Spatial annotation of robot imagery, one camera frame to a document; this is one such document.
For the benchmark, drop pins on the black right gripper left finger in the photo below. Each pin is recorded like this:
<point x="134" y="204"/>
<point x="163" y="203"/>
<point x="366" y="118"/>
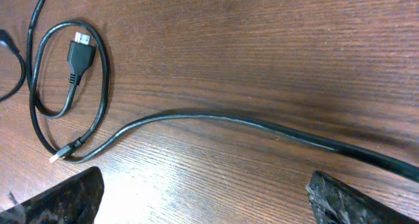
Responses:
<point x="74" y="200"/>

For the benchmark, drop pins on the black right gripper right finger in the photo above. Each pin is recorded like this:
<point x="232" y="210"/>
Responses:
<point x="333" y="201"/>

